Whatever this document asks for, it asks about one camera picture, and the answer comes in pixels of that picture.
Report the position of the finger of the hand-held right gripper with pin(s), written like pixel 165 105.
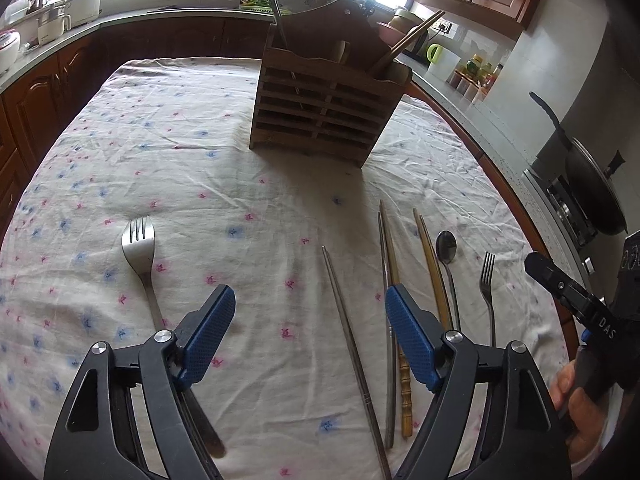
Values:
pixel 552 280

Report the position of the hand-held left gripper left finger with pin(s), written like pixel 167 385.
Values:
pixel 207 340

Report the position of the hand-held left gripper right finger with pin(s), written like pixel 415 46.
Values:
pixel 412 340

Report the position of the small steel fork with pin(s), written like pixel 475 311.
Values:
pixel 140 255

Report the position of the wooden slatted utensil holder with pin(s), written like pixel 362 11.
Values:
pixel 320 110

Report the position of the wooden chopstick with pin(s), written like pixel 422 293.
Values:
pixel 422 240
pixel 415 30
pixel 433 260
pixel 405 45

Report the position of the person's right hand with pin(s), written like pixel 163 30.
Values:
pixel 582 420

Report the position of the metal and bamboo chopstick pair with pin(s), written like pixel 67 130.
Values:
pixel 405 400

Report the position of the large steel fork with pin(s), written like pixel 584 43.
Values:
pixel 487 285

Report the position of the gas stove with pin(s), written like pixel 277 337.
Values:
pixel 565 205

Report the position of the steel spoon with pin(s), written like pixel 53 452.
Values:
pixel 446 247

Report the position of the black wok with lid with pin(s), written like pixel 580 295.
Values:
pixel 595 185

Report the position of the white floral tablecloth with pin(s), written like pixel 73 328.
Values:
pixel 200 160

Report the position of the spice jar rack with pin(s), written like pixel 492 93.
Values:
pixel 467 87

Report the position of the yellow lid jar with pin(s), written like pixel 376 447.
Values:
pixel 474 65

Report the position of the beige lidded pot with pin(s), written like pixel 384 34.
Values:
pixel 406 19

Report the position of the pink bowl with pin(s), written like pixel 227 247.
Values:
pixel 385 30

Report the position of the green vegetable basket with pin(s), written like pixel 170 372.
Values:
pixel 257 4

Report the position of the white and red rice cooker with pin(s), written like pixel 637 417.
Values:
pixel 7 52

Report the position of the white electric cooker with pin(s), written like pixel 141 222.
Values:
pixel 82 5

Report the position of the white wall socket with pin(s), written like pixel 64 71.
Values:
pixel 443 25

